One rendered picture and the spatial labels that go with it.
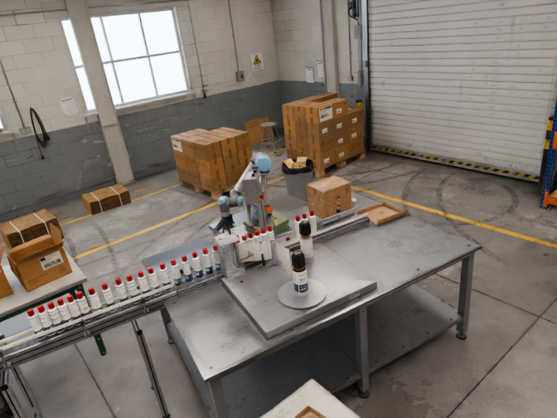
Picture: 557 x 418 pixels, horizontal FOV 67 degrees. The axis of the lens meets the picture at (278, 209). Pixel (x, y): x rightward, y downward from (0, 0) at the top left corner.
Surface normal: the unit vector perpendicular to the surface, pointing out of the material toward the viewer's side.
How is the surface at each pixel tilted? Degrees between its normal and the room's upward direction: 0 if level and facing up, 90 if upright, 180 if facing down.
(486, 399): 0
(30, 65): 90
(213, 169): 90
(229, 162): 90
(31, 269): 91
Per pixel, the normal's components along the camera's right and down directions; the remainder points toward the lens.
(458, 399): -0.11, -0.90
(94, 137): 0.62, 0.25
